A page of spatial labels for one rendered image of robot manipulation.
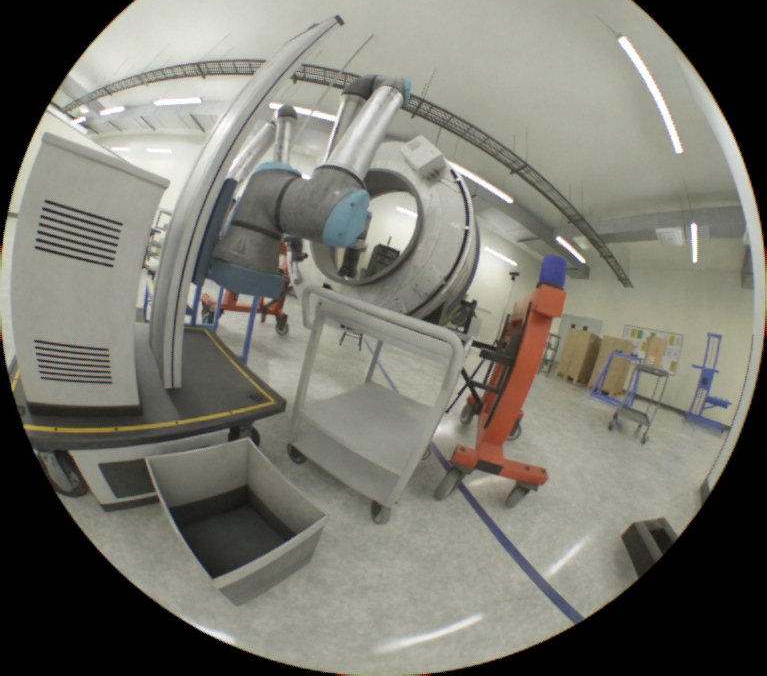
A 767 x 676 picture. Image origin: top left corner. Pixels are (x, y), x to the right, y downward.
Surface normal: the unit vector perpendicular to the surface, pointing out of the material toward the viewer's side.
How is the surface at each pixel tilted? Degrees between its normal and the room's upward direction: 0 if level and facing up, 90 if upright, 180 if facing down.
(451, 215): 90
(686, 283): 90
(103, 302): 90
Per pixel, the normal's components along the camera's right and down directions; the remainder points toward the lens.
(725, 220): -0.93, -0.29
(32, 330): 0.87, 0.26
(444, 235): -0.41, -0.14
